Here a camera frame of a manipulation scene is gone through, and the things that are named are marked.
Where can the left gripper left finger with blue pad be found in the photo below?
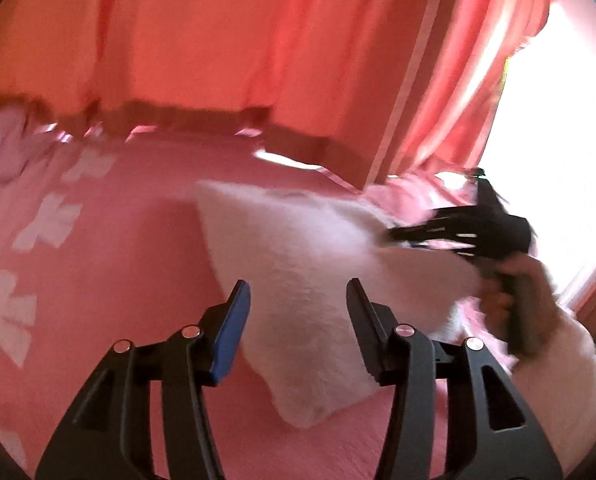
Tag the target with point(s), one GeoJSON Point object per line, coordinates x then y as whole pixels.
{"type": "Point", "coordinates": [105, 433]}

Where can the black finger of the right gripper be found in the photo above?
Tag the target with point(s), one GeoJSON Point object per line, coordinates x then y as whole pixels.
{"type": "Point", "coordinates": [452, 224]}

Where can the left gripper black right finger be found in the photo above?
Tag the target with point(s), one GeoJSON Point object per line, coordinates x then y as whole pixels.
{"type": "Point", "coordinates": [491, 431]}

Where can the pink knit sweater black hearts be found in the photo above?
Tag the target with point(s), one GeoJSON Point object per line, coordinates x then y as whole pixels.
{"type": "Point", "coordinates": [298, 250]}

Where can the person right hand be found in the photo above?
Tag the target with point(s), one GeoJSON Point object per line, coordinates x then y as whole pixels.
{"type": "Point", "coordinates": [518, 305]}

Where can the orange red curtain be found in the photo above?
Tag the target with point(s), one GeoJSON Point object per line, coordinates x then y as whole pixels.
{"type": "Point", "coordinates": [364, 88]}

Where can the pink bow-print blanket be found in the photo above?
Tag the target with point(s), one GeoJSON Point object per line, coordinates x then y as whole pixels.
{"type": "Point", "coordinates": [102, 241]}

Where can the pink pillow white dot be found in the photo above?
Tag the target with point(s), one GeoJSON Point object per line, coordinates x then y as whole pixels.
{"type": "Point", "coordinates": [19, 142]}

